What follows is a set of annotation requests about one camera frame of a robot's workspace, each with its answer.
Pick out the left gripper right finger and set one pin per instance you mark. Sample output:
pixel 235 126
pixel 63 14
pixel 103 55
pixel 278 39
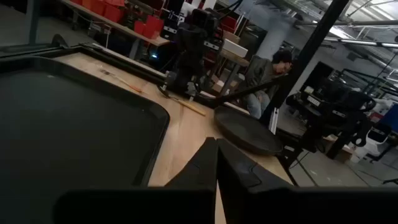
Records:
pixel 239 174

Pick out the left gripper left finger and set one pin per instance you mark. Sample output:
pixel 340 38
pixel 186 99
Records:
pixel 196 177

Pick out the black round plate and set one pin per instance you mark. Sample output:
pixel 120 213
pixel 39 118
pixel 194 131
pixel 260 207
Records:
pixel 247 130

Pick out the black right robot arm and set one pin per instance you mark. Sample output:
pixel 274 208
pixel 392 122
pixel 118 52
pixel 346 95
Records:
pixel 194 46

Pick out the large black serving tray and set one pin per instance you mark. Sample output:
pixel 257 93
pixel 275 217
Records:
pixel 62 124

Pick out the person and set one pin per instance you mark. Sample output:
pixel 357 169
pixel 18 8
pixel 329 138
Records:
pixel 264 74

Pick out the cardboard box on floor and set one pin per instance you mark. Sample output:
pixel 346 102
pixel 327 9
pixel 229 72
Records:
pixel 340 151

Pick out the black background robot station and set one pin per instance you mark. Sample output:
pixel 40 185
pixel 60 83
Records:
pixel 335 105

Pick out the white box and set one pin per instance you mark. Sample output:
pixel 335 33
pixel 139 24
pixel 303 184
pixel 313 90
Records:
pixel 234 47

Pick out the white round column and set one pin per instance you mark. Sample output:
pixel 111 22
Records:
pixel 273 34

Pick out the red storage bin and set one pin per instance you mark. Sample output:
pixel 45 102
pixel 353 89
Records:
pixel 113 13
pixel 93 5
pixel 149 26

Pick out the black diagonal frame bar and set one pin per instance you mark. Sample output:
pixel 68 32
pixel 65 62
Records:
pixel 248 90

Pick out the black table edge rail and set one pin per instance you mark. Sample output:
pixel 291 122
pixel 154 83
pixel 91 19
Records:
pixel 124 63

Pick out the black frame post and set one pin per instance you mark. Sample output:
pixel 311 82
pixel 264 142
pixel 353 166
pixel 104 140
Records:
pixel 314 43

